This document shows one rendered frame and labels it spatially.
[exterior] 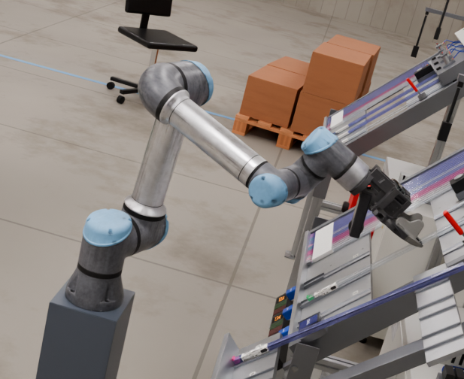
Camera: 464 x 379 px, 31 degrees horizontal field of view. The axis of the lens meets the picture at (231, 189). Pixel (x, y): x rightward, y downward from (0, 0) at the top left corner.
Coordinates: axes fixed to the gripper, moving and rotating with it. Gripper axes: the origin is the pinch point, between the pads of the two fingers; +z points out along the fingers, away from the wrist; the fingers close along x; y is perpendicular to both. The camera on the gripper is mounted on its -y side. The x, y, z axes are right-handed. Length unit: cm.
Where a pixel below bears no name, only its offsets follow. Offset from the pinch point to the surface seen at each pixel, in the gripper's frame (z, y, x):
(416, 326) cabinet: 27.0, -23.9, 27.5
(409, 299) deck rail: 1.3, -4.8, -20.9
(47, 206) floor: -78, -150, 174
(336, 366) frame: 29, -58, 49
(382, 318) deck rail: 0.4, -12.0, -21.0
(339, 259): -4.8, -21.1, 17.3
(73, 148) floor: -92, -158, 261
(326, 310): -5.5, -23.8, -9.0
